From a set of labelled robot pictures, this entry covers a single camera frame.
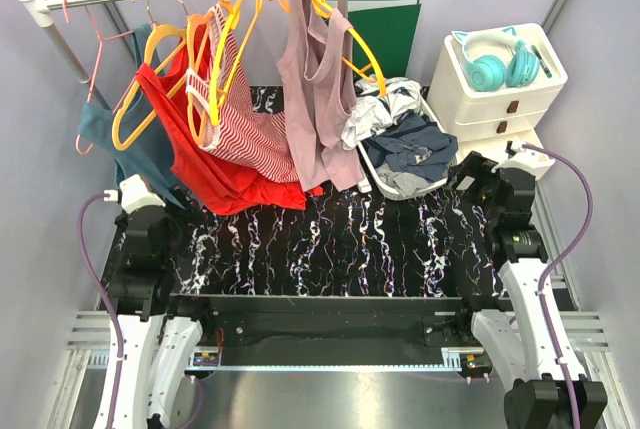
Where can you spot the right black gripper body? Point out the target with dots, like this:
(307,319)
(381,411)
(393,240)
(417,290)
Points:
(478,168)

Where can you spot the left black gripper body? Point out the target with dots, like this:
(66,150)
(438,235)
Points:
(191,211)

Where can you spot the white printed tank top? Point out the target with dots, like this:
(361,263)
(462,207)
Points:
(374,113)

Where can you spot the yellow-orange plastic hanger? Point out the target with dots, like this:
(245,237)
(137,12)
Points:
(225,64)

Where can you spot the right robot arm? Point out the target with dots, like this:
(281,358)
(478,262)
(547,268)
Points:
(545,384)

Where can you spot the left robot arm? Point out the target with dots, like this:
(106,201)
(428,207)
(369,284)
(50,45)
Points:
(150,343)

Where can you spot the red white striped tank top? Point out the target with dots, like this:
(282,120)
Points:
(248,137)

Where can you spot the teal blue tank top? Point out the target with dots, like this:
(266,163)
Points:
(151,154)

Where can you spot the mauve tank top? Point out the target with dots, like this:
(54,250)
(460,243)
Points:
(319,97)

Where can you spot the white laundry basket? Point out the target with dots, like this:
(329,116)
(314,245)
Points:
(402,186)

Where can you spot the navy blue garment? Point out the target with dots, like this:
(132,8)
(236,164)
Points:
(416,146)

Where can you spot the white drawer unit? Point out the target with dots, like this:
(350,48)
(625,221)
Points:
(485,121)

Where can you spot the teal cat-ear headphones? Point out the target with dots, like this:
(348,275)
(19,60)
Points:
(488,73)

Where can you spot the black base bar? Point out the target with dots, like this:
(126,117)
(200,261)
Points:
(332,332)

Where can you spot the teal pen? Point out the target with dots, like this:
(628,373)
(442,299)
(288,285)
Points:
(542,63)

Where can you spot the green folder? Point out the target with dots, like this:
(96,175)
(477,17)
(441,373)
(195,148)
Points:
(388,27)

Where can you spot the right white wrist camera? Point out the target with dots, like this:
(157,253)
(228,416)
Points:
(533,161)

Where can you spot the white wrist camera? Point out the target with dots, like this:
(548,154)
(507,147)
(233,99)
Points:
(133,194)
(533,161)

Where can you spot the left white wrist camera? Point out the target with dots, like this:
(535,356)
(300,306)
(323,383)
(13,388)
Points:
(133,194)

